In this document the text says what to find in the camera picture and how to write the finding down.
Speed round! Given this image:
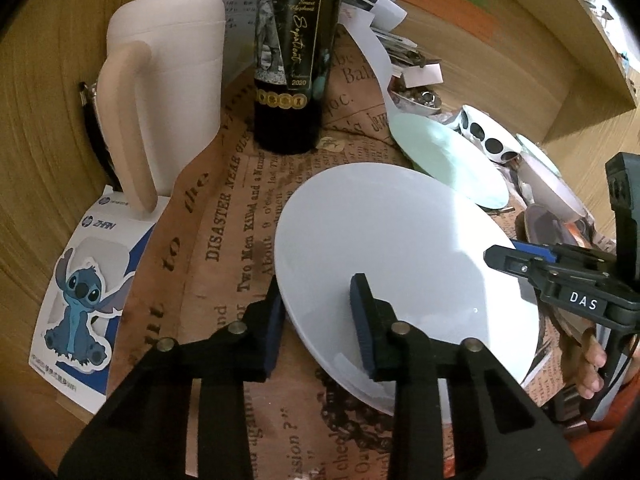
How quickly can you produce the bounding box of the white bowl with black dots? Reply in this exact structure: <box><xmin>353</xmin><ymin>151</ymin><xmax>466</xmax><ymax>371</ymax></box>
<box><xmin>452</xmin><ymin>104</ymin><xmax>522</xmax><ymax>165</ymax></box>

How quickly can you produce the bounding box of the newspaper print table mat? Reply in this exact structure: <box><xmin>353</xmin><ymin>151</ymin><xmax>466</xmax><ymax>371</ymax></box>
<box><xmin>106</xmin><ymin>24</ymin><xmax>566</xmax><ymax>480</ymax></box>

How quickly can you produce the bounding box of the person's right hand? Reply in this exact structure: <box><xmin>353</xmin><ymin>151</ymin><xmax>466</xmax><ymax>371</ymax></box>
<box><xmin>561</xmin><ymin>327</ymin><xmax>608</xmax><ymax>400</ymax></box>

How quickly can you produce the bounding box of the cream mug with handle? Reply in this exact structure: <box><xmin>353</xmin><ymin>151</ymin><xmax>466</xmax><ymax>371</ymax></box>
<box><xmin>96</xmin><ymin>0</ymin><xmax>226</xmax><ymax>214</ymax></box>

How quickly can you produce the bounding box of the dark wine bottle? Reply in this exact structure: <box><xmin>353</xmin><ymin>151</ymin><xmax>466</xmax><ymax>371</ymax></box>
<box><xmin>254</xmin><ymin>0</ymin><xmax>341</xmax><ymax>155</ymax></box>

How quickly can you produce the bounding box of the stack of papers and magazines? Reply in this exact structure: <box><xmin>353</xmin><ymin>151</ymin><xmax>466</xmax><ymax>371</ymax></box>
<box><xmin>342</xmin><ymin>0</ymin><xmax>427</xmax><ymax>67</ymax></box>

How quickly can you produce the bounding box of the long white paper strip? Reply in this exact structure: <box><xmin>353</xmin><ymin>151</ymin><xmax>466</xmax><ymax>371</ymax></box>
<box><xmin>338</xmin><ymin>3</ymin><xmax>398</xmax><ymax>118</ymax></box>

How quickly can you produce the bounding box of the Stitch sticker card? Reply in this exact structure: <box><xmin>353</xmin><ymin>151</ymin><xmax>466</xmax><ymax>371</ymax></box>
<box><xmin>28</xmin><ymin>185</ymin><xmax>169</xmax><ymax>414</ymax></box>

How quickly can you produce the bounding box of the pale green round plate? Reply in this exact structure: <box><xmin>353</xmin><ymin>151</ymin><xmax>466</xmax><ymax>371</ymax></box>
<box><xmin>388</xmin><ymin>112</ymin><xmax>510</xmax><ymax>210</ymax></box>

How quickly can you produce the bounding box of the white round plate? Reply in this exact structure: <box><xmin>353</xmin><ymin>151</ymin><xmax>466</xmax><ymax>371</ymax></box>
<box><xmin>274</xmin><ymin>162</ymin><xmax>539</xmax><ymax>413</ymax></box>

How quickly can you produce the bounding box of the small bowl of beads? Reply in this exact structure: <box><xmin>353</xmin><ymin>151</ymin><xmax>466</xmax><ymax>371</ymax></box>
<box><xmin>388</xmin><ymin>77</ymin><xmax>442</xmax><ymax>117</ymax></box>

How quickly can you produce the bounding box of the small white paper box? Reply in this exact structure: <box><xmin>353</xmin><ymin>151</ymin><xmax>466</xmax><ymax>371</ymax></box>
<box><xmin>401</xmin><ymin>63</ymin><xmax>444</xmax><ymax>88</ymax></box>

